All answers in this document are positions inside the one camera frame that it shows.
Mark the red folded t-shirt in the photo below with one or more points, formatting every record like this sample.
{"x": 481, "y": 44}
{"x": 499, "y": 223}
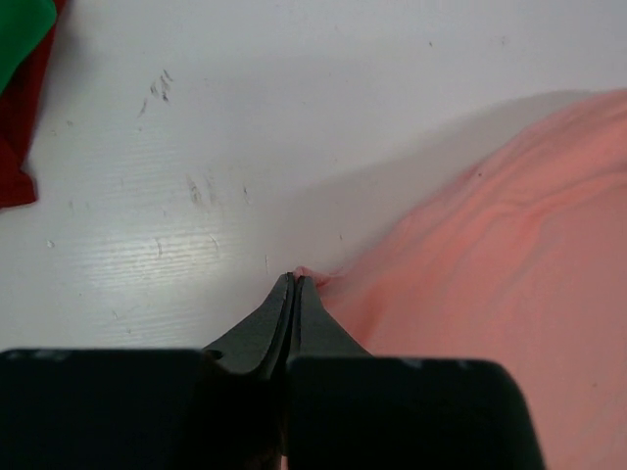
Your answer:
{"x": 19, "y": 104}

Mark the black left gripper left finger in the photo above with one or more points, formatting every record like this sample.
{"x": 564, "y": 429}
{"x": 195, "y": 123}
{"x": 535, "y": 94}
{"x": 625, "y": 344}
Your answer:
{"x": 211, "y": 408}

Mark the green folded t-shirt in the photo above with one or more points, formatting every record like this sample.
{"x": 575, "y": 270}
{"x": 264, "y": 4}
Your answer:
{"x": 24, "y": 24}

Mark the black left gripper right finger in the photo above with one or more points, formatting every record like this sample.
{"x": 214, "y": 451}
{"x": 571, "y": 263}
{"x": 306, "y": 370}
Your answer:
{"x": 349, "y": 409}

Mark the pink t-shirt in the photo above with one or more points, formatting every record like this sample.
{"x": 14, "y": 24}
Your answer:
{"x": 521, "y": 260}

